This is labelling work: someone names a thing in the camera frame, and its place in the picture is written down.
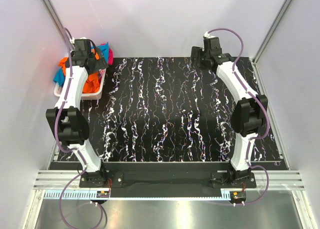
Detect orange t shirt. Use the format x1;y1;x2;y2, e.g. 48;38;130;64
58;56;102;94

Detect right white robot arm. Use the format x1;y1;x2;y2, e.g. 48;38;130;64
190;46;270;188

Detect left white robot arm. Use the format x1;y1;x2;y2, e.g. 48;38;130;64
45;51;109;188

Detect blue t shirt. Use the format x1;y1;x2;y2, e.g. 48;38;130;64
52;42;112;86

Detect white plastic laundry basket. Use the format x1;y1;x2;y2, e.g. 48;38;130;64
53;58;109;100

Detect black marble pattern mat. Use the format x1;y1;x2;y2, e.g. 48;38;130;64
56;56;283;163

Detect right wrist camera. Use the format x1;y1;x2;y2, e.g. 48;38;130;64
203;36;222;56

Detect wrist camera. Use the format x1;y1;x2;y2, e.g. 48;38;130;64
74;38;93;57
203;36;222;56

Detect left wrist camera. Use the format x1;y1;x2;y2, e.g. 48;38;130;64
74;38;93;57

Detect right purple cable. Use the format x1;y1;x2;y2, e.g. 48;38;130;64
206;27;271;205

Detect purple cable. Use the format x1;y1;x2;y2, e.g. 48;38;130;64
206;27;271;205
55;27;108;229

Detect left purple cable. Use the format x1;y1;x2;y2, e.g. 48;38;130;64
55;27;108;229

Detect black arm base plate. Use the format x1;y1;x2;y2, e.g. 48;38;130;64
79;170;257;189

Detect aluminium front rail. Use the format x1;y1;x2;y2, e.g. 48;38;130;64
33;170;304;190

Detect white slotted cable duct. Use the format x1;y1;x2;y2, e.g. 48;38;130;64
43;189;232;202

